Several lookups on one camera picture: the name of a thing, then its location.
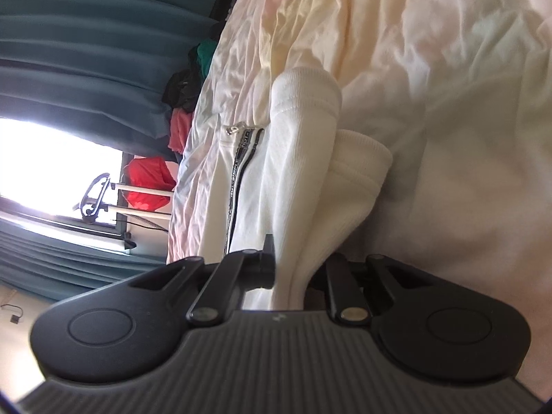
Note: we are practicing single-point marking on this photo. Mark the white drying rack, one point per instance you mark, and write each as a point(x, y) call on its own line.
point(138, 200)

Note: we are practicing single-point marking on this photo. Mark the white zip-up sweatshirt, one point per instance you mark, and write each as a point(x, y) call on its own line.
point(297, 168)

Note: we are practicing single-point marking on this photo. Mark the coral pink garment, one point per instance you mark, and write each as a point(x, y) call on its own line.
point(180, 129)

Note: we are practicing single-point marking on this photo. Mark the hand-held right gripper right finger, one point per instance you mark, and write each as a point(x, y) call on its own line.
point(340, 280)

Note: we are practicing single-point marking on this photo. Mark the red cloth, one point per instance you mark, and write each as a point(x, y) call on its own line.
point(146, 183)

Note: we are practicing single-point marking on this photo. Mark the black garment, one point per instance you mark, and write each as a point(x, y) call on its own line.
point(183, 86)

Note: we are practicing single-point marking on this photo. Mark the green garment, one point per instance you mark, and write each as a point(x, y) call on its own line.
point(206, 54)

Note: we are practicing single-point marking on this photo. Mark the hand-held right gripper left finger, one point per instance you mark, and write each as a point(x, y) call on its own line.
point(250, 269)

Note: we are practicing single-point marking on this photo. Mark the black clothes hanger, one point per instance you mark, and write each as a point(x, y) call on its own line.
point(95, 196)

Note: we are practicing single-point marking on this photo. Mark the teal curtain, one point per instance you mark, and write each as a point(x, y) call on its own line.
point(86, 47)

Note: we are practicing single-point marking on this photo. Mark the cream bed sheet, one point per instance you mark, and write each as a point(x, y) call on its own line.
point(388, 95)

